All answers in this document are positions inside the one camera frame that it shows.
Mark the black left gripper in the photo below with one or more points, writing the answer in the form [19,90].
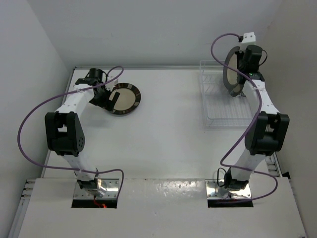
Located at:
[106,103]

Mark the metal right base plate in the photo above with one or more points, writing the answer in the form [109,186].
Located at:
[216,191]

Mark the metal base plate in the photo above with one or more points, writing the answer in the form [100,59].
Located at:
[216,191]
[110,186]

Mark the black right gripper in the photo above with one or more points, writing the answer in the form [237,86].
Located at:
[239,54]

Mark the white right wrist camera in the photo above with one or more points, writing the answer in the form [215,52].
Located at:
[249,39]

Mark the grey rimmed beige plate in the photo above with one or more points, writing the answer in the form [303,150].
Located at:
[229,75]

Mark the white wire dish rack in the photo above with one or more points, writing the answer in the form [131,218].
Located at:
[221,111]

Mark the dark segmented rim plate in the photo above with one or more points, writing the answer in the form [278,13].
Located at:
[129,99]

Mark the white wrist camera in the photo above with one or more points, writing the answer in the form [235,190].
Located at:
[249,39]
[111,84]

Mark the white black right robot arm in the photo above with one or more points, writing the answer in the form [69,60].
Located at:
[268,129]

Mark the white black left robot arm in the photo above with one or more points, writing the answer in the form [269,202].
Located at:
[64,132]

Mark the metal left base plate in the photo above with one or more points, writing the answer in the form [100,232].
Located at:
[110,186]

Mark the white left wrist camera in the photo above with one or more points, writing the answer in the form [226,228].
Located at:
[111,84]

